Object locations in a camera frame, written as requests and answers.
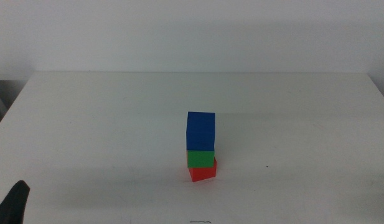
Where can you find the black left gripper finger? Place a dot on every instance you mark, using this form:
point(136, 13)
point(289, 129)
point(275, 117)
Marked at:
point(11, 205)

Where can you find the red cube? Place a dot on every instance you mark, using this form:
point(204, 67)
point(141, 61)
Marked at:
point(203, 175)

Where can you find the green cube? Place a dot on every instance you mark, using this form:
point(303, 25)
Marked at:
point(201, 159)

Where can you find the blue cube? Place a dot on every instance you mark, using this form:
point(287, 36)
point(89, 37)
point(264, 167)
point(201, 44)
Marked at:
point(201, 130)

